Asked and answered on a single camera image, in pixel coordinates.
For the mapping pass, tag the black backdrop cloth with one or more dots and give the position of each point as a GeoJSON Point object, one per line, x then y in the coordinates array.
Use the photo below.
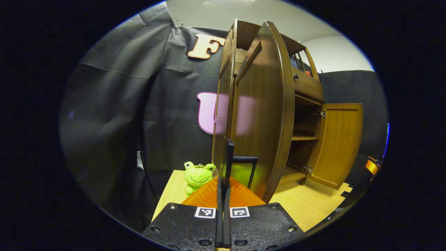
{"type": "Point", "coordinates": [174, 104]}

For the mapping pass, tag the metal door hinge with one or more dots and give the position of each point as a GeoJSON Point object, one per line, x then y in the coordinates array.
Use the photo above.
{"type": "Point", "coordinates": [308, 169]}
{"type": "Point", "coordinates": [322, 114]}

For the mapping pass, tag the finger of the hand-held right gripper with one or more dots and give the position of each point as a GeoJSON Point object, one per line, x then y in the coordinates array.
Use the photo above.
{"type": "Point", "coordinates": [372, 167]}

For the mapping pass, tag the green frog plush toy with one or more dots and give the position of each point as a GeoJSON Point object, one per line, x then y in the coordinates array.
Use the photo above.
{"type": "Point", "coordinates": [197, 176]}

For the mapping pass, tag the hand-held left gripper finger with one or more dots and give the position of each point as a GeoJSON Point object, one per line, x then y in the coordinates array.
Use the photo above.
{"type": "Point", "coordinates": [227, 223]}
{"type": "Point", "coordinates": [218, 223]}

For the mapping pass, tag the blue lit strip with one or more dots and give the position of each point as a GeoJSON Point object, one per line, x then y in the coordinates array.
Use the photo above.
{"type": "Point", "coordinates": [386, 139]}

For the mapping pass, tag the wooden drawer front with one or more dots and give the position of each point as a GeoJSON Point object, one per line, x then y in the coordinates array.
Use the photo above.
{"type": "Point", "coordinates": [308, 87]}

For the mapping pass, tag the wooden double-door shoe cabinet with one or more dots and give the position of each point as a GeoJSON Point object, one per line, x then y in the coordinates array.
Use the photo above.
{"type": "Point", "coordinates": [223, 146]}

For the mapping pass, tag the small red object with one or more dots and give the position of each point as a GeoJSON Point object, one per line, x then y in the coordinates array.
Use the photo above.
{"type": "Point", "coordinates": [308, 73]}

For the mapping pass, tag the wooden shoe cabinet door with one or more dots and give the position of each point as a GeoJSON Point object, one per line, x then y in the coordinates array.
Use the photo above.
{"type": "Point", "coordinates": [338, 143]}
{"type": "Point", "coordinates": [264, 115]}

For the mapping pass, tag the wooden inner shelf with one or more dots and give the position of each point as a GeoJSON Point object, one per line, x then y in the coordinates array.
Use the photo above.
{"type": "Point", "coordinates": [305, 138]}

